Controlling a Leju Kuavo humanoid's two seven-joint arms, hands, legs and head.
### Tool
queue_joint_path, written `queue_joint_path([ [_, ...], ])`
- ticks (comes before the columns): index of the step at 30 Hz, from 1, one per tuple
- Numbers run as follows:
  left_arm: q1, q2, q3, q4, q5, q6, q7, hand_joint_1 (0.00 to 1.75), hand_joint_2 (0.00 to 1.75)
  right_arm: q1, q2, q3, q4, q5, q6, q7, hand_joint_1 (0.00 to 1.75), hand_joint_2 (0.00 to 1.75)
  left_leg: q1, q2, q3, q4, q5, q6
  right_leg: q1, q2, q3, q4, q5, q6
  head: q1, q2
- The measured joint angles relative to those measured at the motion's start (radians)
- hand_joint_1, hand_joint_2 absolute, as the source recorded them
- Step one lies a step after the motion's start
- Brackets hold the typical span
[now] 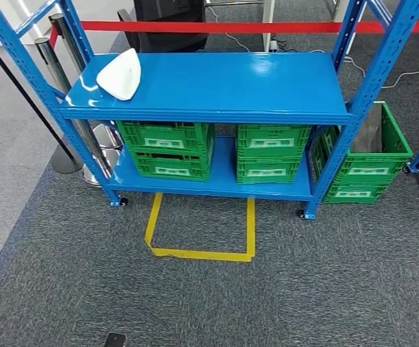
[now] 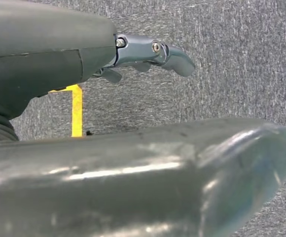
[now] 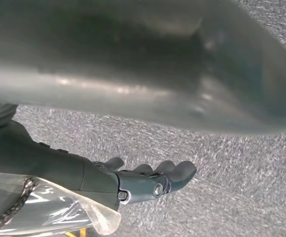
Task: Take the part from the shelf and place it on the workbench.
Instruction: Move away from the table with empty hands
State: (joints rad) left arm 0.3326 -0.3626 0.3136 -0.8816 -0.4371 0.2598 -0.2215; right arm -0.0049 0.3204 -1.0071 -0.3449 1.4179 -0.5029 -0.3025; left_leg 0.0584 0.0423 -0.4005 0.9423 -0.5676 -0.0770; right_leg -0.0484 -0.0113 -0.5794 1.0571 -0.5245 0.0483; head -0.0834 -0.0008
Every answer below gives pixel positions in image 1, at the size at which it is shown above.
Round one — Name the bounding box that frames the black thin pole stand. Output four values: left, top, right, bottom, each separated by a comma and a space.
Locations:
0, 27, 84, 175

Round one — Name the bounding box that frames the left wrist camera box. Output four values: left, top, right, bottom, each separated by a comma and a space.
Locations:
103, 332, 128, 347

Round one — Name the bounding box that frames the chrome stanchion post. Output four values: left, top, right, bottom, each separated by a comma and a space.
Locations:
48, 13, 125, 150
34, 36, 121, 187

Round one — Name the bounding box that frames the red barrier belt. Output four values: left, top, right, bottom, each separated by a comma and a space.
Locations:
48, 20, 419, 49

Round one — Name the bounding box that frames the white triangular plastic part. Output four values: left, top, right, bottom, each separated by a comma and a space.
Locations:
96, 48, 142, 102

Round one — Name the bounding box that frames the black mesh office chair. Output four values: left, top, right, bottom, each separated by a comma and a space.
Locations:
117, 0, 209, 53

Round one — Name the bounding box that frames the green plastic crate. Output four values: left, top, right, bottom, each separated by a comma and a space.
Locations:
322, 181, 390, 205
115, 120, 215, 157
128, 147, 214, 182
236, 155, 303, 185
235, 124, 312, 160
310, 100, 414, 187

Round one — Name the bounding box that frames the white floor cable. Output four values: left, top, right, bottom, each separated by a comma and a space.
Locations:
309, 48, 419, 90
205, 5, 251, 53

